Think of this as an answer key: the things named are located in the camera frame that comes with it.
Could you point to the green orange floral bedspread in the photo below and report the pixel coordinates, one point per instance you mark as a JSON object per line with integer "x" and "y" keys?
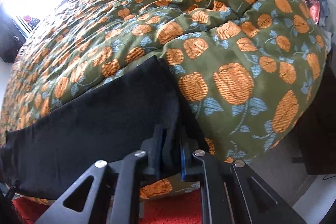
{"x": 247, "y": 68}

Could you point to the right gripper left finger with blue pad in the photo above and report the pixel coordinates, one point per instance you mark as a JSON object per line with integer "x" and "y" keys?
{"x": 108, "y": 192}

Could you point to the red fleece garment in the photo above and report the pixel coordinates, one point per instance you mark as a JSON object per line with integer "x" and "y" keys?
{"x": 185, "y": 208}

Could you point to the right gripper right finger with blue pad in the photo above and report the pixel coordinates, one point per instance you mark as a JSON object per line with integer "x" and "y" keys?
{"x": 232, "y": 192}

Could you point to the black pants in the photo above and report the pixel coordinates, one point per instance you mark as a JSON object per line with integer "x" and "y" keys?
{"x": 107, "y": 123}

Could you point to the dark furniture right of bed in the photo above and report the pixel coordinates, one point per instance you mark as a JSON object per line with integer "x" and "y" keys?
{"x": 315, "y": 130}

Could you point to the dark clothes hanging by window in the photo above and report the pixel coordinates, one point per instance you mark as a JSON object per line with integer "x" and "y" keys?
{"x": 11, "y": 38}

